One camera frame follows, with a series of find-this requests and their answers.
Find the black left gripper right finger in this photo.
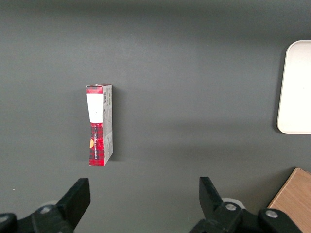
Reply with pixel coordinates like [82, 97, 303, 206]
[189, 176, 244, 233]

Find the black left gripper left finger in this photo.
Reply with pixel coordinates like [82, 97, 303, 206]
[31, 178, 91, 233]

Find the beige plastic tray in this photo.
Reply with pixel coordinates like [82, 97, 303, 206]
[276, 40, 311, 135]

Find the wooden drawer cabinet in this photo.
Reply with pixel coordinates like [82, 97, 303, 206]
[267, 166, 311, 233]

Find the red and grey carton box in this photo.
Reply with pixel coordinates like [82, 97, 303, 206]
[86, 83, 114, 167]

